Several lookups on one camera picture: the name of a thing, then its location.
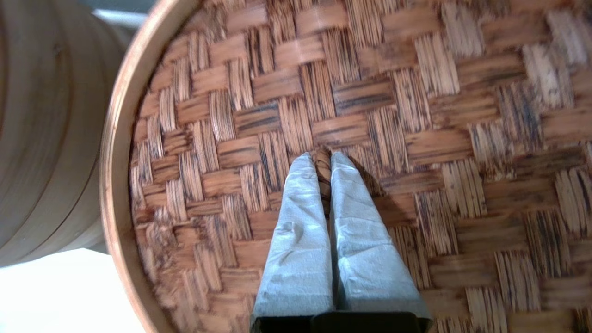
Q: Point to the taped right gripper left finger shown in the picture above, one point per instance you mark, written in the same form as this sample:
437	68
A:
300	259

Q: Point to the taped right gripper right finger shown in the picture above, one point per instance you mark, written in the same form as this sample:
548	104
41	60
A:
365	259

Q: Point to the woven bamboo steamer lid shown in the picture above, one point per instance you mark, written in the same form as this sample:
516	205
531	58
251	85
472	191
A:
416	115

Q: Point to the large bamboo steamer basket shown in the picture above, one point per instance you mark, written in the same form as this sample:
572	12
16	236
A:
92	162
27	115

